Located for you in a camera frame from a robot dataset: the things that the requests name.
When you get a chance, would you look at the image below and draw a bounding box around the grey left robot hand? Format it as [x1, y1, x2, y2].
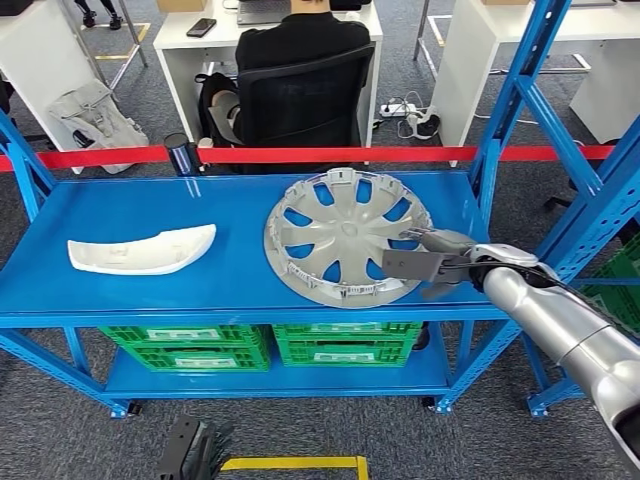
[192, 423, 235, 480]

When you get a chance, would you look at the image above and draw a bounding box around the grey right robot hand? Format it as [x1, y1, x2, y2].
[399, 227, 476, 301]

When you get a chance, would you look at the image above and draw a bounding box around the silver wheel hubcap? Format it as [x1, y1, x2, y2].
[263, 167, 435, 310]

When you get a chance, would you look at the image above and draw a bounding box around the white curved plastic part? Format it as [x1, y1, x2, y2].
[67, 223, 217, 277]

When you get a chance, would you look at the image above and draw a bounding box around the black and white charger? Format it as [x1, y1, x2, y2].
[407, 109, 442, 140]

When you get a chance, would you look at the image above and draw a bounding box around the white power strip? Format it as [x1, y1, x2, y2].
[379, 100, 418, 119]

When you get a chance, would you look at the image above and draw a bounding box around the red barrier belt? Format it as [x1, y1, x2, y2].
[197, 145, 615, 164]
[0, 145, 170, 174]

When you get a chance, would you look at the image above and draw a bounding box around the black mesh office chair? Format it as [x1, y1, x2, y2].
[235, 42, 376, 175]

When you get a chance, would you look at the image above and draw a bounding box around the person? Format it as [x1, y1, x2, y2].
[73, 0, 124, 31]
[227, 0, 374, 144]

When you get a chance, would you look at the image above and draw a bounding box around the grey laptop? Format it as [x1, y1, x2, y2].
[236, 0, 294, 26]

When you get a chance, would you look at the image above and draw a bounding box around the black backpack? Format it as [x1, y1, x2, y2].
[195, 71, 244, 148]

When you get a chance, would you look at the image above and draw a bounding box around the grey fabric bag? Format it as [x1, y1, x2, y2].
[47, 78, 150, 175]

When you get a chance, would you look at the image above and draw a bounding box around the black smartphone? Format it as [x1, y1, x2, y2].
[186, 17, 217, 39]

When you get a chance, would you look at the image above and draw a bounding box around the brown cardboard box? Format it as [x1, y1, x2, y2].
[156, 0, 208, 13]

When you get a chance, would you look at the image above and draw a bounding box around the white table with metal legs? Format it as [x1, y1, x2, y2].
[0, 0, 151, 155]

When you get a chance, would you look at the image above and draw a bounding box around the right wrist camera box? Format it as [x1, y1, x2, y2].
[382, 248, 454, 285]

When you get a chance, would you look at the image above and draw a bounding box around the black-topped chrome barrier post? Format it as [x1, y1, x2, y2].
[164, 132, 205, 178]

